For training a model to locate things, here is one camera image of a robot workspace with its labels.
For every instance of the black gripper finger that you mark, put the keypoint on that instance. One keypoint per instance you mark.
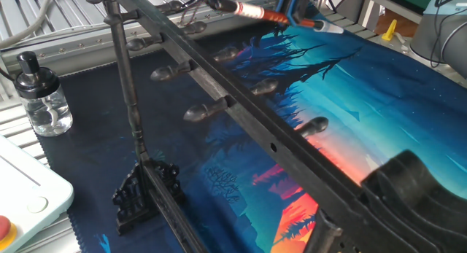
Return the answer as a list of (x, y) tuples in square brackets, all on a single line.
[(282, 3), (301, 5)]

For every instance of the orange marker pen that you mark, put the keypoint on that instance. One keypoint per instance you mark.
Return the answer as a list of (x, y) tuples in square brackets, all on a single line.
[(248, 9)]

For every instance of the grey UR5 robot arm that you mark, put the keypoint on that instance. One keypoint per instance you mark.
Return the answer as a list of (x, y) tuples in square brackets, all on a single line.
[(423, 38)]

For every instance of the black wooden pen rack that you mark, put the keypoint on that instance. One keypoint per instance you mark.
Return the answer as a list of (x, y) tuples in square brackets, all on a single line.
[(292, 162)]

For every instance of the yellow plastic clip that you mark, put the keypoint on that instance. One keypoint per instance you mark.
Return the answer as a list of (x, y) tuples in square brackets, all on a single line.
[(389, 32)]

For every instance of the colourful sunset landscape mat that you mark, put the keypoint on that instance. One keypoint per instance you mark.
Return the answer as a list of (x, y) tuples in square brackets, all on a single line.
[(365, 100)]

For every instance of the glass bottle black cap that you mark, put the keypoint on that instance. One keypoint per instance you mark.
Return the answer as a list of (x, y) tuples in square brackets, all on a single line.
[(45, 107)]

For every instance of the pale teach pendant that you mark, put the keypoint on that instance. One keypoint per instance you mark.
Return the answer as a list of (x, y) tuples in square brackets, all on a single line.
[(22, 187)]

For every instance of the aluminium table rail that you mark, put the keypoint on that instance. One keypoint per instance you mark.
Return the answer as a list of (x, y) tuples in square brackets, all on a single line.
[(73, 49)]

